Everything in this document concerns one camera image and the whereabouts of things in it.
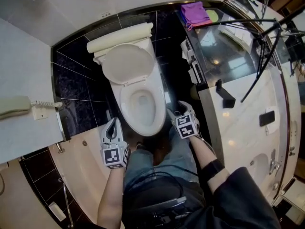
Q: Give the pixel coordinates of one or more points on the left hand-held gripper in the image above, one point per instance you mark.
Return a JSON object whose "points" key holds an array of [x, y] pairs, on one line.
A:
{"points": [[114, 155]]}

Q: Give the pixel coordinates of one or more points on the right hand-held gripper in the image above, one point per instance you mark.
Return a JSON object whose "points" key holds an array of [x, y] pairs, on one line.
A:
{"points": [[186, 126]]}

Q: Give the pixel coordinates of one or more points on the white toilet seat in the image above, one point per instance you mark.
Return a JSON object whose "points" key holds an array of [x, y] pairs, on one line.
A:
{"points": [[124, 106]]}

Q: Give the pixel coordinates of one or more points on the person's left forearm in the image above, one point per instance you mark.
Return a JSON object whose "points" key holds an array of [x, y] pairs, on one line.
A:
{"points": [[110, 194]]}

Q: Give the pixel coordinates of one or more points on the black forearm band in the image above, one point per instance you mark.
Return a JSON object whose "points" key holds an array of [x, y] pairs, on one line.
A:
{"points": [[213, 169]]}

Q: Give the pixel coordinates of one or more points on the person's right forearm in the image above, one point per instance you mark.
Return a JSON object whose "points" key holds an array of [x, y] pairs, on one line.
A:
{"points": [[202, 151]]}

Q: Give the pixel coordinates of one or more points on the white ceramic toilet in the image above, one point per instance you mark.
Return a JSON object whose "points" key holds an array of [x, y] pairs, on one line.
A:
{"points": [[157, 75]]}

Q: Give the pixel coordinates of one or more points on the round chrome overflow cover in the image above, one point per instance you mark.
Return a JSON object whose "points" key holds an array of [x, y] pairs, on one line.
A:
{"points": [[84, 142]]}

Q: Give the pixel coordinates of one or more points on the person's left shoe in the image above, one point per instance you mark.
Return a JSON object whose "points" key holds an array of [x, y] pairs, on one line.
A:
{"points": [[140, 146]]}

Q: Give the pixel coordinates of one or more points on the blue jeans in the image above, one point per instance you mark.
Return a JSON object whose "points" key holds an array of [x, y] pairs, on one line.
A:
{"points": [[140, 161]]}

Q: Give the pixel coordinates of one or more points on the cream bathtub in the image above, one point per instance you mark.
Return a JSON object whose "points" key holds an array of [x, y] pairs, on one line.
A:
{"points": [[78, 170]]}

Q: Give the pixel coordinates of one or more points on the chrome bathtub tap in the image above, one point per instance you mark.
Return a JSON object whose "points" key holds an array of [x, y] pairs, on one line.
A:
{"points": [[60, 148]]}

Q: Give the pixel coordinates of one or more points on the black waist pack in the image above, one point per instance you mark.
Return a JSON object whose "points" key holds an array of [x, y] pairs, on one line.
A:
{"points": [[155, 192]]}

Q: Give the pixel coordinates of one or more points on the chrome grab bar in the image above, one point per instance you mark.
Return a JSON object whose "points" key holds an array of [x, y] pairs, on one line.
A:
{"points": [[66, 199]]}

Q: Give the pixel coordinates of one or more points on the black smartphone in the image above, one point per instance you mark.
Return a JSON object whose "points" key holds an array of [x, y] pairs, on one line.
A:
{"points": [[267, 118]]}

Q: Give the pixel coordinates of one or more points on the cream rolled mat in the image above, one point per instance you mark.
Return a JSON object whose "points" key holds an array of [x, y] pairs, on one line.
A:
{"points": [[114, 38]]}

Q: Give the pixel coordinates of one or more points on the white soap dish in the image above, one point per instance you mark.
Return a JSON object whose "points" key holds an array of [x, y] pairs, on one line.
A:
{"points": [[57, 211]]}

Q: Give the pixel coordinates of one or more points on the white sink basin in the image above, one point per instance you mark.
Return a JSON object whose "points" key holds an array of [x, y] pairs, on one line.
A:
{"points": [[261, 164]]}

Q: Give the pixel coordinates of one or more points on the purple cloth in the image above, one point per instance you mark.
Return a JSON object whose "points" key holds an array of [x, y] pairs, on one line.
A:
{"points": [[194, 13]]}

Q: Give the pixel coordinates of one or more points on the clear drinking glass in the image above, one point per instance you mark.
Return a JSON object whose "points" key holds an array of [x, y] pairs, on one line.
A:
{"points": [[259, 50]]}

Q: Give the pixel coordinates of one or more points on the yellow-green cloth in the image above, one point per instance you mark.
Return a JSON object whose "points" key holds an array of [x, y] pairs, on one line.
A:
{"points": [[212, 15]]}

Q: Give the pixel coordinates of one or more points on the dark jacket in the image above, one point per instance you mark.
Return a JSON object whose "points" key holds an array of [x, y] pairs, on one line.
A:
{"points": [[238, 199]]}

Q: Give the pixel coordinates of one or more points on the chrome sink faucet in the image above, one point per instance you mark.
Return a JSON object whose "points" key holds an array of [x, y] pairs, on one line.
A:
{"points": [[274, 163]]}

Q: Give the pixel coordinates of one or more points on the black tripod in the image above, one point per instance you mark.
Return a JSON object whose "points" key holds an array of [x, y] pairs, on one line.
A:
{"points": [[276, 24]]}

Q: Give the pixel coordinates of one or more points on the wood framed mirror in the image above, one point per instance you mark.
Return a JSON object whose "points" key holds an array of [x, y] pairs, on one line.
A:
{"points": [[295, 44]]}

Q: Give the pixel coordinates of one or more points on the black angular bracket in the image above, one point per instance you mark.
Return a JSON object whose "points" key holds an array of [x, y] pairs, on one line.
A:
{"points": [[228, 102]]}

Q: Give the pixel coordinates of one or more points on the white wall jack plate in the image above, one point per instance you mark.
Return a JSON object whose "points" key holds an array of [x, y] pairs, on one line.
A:
{"points": [[40, 114]]}

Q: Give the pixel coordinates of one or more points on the cream wall telephone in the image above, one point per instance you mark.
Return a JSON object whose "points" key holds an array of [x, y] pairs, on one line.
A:
{"points": [[12, 107]]}

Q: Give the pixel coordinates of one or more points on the white wall outlet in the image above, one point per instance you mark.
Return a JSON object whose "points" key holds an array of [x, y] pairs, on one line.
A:
{"points": [[106, 13]]}

